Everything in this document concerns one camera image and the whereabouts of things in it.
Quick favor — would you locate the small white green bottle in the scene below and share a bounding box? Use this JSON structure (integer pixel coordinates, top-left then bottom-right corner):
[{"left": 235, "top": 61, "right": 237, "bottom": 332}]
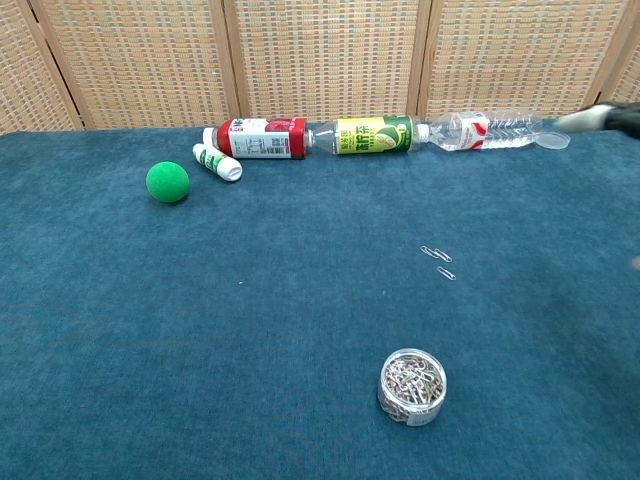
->
[{"left": 192, "top": 143, "right": 244, "bottom": 184}]

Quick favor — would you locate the woven folding screen panel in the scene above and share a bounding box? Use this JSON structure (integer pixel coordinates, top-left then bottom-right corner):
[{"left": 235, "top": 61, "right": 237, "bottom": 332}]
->
[
  {"left": 223, "top": 0, "right": 432, "bottom": 123},
  {"left": 29, "top": 0, "right": 241, "bottom": 130},
  {"left": 417, "top": 0, "right": 632, "bottom": 121},
  {"left": 592, "top": 0, "right": 640, "bottom": 109},
  {"left": 0, "top": 0, "right": 84, "bottom": 134}
]

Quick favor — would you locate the blue felt table cover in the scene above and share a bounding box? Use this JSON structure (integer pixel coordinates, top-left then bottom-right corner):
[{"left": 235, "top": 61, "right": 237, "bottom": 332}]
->
[{"left": 0, "top": 118, "right": 640, "bottom": 480}]

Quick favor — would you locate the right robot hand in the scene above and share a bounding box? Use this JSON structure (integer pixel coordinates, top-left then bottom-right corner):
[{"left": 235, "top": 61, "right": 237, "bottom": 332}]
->
[{"left": 557, "top": 102, "right": 640, "bottom": 134}]

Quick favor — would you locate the green yellow tea bottle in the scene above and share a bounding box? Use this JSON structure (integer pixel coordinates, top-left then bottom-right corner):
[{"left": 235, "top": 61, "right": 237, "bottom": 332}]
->
[{"left": 305, "top": 114, "right": 431, "bottom": 155}]

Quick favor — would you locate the clear round plastic lid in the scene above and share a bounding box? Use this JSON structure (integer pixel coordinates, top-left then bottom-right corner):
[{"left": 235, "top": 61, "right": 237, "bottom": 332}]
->
[{"left": 534, "top": 130, "right": 572, "bottom": 150}]

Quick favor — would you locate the clear water bottle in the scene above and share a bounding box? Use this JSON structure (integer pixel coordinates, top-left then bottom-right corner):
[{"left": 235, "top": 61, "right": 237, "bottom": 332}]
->
[{"left": 427, "top": 110, "right": 546, "bottom": 152}]

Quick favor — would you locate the green foam ball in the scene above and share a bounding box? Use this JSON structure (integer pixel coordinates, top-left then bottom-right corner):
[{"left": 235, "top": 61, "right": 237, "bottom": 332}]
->
[{"left": 145, "top": 160, "right": 191, "bottom": 204}]

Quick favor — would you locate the round tin of clips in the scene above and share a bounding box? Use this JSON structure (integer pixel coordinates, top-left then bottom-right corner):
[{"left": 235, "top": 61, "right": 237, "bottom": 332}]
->
[{"left": 376, "top": 348, "right": 447, "bottom": 427}]

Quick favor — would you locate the red juice bottle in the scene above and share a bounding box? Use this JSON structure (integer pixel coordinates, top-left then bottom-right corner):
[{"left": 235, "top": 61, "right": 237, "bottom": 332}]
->
[{"left": 202, "top": 117, "right": 309, "bottom": 161}]

